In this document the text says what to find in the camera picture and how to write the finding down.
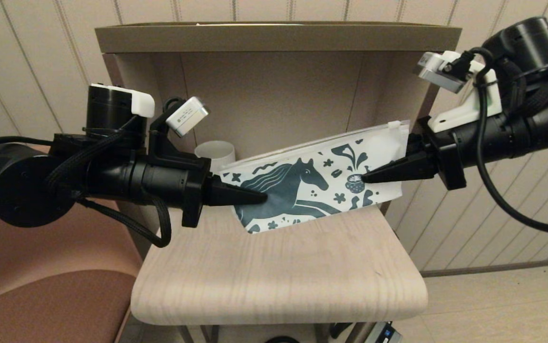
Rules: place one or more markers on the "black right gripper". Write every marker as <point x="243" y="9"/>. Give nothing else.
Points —
<point x="488" y="138"/>

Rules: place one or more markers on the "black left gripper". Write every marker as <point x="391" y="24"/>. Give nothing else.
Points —
<point x="169" y="181"/>

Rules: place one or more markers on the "white horse print pouch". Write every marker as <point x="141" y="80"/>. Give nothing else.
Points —
<point x="302" y="190"/>

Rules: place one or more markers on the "white ribbed ceramic mug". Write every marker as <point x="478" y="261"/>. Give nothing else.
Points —
<point x="216" y="152"/>

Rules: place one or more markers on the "beige wooden hutch desk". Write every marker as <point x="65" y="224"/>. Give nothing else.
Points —
<point x="274" y="271"/>

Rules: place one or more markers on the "black round floor object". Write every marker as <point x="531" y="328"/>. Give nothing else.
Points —
<point x="282" y="340"/>

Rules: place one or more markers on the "grey box with blue label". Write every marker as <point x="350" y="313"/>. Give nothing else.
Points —
<point x="382" y="334"/>

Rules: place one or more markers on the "brown upholstered chair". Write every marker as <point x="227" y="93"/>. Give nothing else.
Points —
<point x="40" y="305"/>

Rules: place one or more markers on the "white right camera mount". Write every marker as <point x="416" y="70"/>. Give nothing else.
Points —
<point x="464" y="116"/>

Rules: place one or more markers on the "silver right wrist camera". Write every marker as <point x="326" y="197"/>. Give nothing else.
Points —
<point x="438" y="74"/>

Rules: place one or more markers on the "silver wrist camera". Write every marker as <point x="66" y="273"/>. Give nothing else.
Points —
<point x="438" y="74"/>
<point x="188" y="116"/>

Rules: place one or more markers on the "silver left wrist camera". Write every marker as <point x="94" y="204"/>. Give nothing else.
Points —
<point x="188" y="116"/>

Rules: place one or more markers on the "brown wall baseboard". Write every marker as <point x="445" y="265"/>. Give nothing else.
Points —
<point x="507" y="266"/>

